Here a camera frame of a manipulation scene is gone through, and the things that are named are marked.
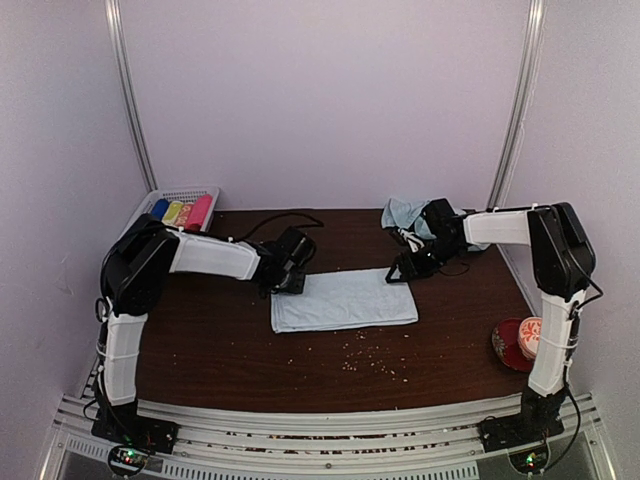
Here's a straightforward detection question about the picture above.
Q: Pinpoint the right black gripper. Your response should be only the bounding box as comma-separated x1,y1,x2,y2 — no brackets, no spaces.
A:
387,236,466,282

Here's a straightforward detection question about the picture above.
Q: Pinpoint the light blue towel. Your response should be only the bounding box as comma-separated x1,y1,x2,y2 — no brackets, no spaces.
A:
381,197,491,254
270,268,419,334

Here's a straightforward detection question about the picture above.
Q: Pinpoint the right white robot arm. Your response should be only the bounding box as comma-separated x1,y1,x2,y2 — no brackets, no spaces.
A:
386,198,596,451

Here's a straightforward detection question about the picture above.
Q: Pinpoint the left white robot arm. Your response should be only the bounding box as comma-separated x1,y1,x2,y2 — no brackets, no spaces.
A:
96,214,317,444

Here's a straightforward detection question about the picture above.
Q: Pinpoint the crumpled light blue towel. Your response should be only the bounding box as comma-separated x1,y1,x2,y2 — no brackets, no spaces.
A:
381,197,491,254

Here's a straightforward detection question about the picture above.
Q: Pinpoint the pink rolled towel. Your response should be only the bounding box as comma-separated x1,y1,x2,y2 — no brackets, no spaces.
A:
185,194,213,232

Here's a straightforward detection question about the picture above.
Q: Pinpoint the patterned orange rolled towel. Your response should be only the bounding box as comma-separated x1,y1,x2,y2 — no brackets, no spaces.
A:
174,203,194,228

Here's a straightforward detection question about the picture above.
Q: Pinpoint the yellow rolled towel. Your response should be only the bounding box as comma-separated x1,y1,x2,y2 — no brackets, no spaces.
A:
162,201,184,226

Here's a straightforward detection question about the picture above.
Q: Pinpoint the red floral bowl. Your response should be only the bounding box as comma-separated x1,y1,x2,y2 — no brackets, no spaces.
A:
491,318,534,373

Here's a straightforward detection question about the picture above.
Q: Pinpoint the blue rolled towel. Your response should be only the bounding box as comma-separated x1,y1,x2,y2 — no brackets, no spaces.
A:
150,198,170,220

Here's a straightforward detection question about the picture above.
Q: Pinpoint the white plastic basket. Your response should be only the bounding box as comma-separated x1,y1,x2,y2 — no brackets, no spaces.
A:
123,186,220,233

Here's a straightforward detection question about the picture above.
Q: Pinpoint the orange white patterned bowl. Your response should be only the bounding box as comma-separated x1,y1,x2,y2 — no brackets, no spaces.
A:
517,317,542,361

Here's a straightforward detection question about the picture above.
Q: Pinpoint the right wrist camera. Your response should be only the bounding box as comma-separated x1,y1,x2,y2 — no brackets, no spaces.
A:
421,198,464,243

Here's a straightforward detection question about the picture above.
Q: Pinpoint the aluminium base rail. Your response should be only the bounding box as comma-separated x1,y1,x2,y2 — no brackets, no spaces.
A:
36,394,622,479

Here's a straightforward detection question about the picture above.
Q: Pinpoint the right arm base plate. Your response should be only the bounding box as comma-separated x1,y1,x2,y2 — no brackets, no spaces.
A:
478,414,565,453

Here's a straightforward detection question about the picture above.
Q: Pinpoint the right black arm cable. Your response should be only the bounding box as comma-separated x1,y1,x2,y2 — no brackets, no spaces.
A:
439,249,604,474

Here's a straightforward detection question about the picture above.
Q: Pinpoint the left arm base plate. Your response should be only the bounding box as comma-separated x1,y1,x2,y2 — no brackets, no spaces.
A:
91,415,179,454

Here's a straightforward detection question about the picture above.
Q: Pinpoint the right aluminium frame post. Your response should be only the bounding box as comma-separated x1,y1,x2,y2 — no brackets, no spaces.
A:
487,0,547,210

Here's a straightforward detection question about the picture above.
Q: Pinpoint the aluminium frame post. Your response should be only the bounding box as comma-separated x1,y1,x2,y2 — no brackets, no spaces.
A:
104,0,158,192
487,0,547,210

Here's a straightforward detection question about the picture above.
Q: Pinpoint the left aluminium frame post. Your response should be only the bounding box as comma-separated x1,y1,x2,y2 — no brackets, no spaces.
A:
104,0,158,192

